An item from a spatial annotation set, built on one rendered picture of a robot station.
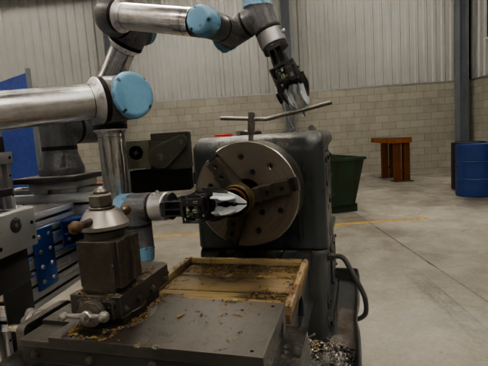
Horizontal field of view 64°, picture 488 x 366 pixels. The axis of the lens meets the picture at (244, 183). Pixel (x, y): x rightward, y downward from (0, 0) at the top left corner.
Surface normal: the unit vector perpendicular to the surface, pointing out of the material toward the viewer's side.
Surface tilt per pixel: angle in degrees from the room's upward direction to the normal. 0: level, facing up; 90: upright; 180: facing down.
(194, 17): 90
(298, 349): 0
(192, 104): 90
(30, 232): 90
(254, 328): 0
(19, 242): 90
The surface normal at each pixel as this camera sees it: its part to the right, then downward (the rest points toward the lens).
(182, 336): -0.07, -0.99
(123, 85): 0.73, 0.02
